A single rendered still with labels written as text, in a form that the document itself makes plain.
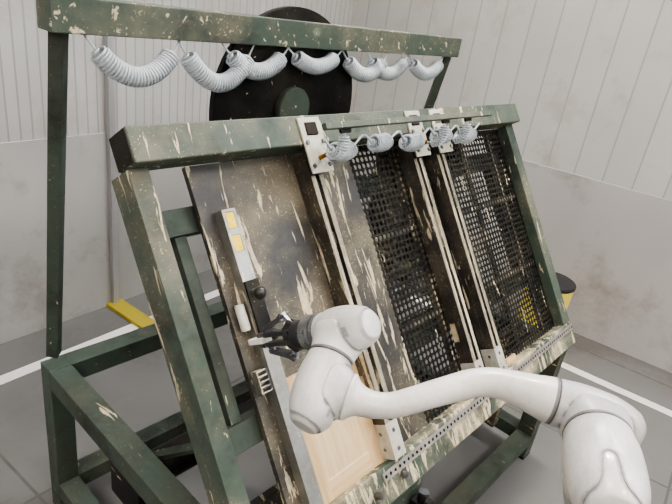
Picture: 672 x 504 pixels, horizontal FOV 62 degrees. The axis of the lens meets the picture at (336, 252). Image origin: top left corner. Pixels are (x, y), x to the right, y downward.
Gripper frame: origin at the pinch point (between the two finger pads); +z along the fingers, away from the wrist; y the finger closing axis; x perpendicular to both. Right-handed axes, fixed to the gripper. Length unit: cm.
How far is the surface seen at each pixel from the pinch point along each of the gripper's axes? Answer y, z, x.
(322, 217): -29, 9, 45
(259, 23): -105, 25, 58
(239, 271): -19.3, 11.7, 8.3
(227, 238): -29.6, 12.6, 8.3
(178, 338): -7.1, 10.9, -16.7
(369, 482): 58, 10, 32
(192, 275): -22.1, 20.6, -1.6
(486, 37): -147, 84, 363
